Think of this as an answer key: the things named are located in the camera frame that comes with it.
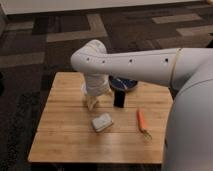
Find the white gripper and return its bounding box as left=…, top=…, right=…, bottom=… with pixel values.
left=84, top=74, right=113, bottom=110

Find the black eraser block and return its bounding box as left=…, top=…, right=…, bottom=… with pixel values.
left=114, top=91, right=125, bottom=108

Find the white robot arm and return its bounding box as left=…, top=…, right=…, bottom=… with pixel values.
left=70, top=40, right=213, bottom=171

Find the white plastic cup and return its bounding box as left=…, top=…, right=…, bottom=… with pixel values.
left=81, top=83, right=87, bottom=96

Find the dark blue ceramic bowl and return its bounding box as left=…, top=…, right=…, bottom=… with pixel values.
left=109, top=76, right=138, bottom=91

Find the white sponge block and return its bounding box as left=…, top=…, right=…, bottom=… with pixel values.
left=92, top=113, right=113, bottom=132

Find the wooden table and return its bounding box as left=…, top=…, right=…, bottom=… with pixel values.
left=28, top=72, right=172, bottom=164

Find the orange carrot toy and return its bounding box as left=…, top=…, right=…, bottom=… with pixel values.
left=136, top=109, right=152, bottom=139

